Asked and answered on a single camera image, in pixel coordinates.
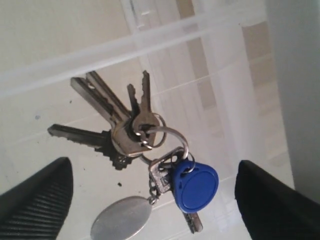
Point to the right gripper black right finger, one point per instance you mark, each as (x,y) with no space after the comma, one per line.
(271,210)

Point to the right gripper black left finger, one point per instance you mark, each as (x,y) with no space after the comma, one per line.
(36,208)

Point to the key bunch with blue tag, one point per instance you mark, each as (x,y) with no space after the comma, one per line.
(138,132)

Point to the clear drawer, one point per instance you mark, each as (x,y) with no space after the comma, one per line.
(235,77)

